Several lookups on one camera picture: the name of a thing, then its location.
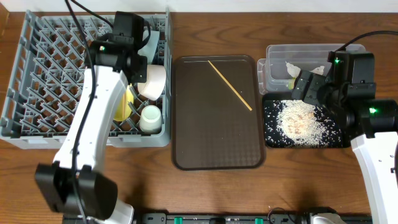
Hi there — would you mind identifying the crumpled white tissue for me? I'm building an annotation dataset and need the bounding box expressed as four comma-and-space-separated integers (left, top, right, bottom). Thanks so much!
285, 62, 325, 78

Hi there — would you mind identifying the clear plastic waste bin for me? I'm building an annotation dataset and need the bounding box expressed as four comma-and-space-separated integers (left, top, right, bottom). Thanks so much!
257, 43, 367, 95

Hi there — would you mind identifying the light blue bowl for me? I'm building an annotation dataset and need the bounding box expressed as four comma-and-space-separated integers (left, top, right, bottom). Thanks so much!
138, 30, 160, 64

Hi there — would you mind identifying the yellow round plate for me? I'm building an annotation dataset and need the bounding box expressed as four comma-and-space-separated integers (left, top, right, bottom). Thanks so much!
114, 84, 134, 121

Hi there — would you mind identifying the black waste tray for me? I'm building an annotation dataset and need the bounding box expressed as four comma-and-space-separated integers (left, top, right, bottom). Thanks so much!
262, 91, 351, 149

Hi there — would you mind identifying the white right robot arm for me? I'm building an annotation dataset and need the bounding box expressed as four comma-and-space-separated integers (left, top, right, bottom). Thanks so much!
292, 50, 397, 223

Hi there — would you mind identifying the small pale green cup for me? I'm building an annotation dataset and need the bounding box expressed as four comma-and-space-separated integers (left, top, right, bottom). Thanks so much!
139, 105, 162, 134

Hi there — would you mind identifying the dark brown serving tray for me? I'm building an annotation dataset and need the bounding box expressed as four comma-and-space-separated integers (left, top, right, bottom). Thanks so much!
171, 55, 266, 170

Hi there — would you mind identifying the wooden chopstick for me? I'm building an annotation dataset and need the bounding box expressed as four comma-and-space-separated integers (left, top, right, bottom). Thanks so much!
207, 60, 252, 111
121, 94, 126, 119

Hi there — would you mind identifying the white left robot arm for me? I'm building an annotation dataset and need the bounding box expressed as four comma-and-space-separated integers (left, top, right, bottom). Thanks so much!
35, 11, 150, 223

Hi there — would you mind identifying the grey plastic dishwasher rack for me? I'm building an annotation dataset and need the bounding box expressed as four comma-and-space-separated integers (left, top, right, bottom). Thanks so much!
1, 11, 172, 149

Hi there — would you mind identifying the spilled rice pile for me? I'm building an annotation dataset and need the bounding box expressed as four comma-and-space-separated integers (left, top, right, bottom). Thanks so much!
266, 98, 342, 146

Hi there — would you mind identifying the pink white bowl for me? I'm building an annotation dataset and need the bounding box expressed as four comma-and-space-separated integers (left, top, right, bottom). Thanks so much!
137, 65, 167, 101

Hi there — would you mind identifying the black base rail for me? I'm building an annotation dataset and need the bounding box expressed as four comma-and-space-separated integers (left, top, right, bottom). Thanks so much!
136, 212, 374, 224

